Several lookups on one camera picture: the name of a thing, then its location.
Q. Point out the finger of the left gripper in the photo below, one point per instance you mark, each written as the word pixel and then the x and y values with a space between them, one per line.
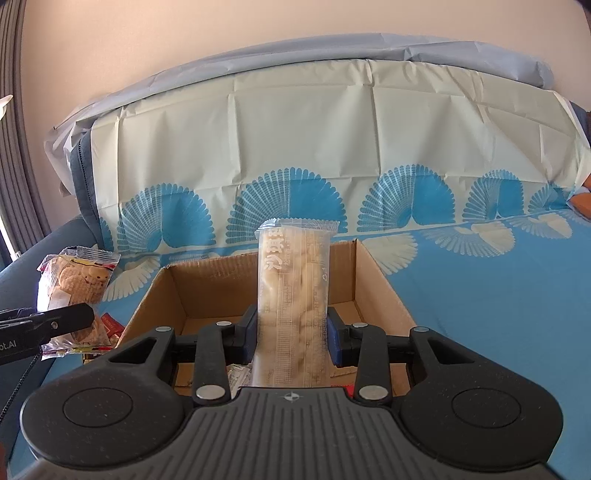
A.
pixel 61 321

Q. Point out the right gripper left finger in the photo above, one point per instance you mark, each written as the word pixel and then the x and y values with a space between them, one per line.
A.
pixel 218 345

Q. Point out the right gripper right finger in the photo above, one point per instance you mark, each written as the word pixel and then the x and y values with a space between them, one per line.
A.
pixel 363 346

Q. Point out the red spicy snack packet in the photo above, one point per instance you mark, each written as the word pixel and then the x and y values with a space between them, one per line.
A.
pixel 349 389

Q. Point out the clear bag of cookies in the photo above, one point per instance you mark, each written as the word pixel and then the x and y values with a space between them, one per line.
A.
pixel 74 276

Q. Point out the clear pack white rice crackers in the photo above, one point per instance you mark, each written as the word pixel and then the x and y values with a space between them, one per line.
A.
pixel 292 303

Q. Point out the red square snack packet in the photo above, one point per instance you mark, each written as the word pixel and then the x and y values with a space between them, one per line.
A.
pixel 113 328

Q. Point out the clear bag of peanuts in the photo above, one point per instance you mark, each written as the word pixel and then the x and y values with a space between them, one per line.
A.
pixel 238 376

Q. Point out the cardboard box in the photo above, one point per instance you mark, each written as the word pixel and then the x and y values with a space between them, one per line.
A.
pixel 190 295

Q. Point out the blue sofa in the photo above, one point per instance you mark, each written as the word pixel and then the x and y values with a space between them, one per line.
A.
pixel 19 281

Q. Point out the grey curtain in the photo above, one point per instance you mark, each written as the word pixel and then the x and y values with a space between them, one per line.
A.
pixel 22 213

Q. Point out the grey sheet over sofa back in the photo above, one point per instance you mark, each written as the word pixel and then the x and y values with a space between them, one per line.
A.
pixel 473 55

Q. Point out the blue white patterned sofa cover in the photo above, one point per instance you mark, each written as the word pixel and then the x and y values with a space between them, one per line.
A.
pixel 456 182

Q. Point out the orange cushion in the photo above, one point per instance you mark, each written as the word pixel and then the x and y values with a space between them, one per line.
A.
pixel 581 199

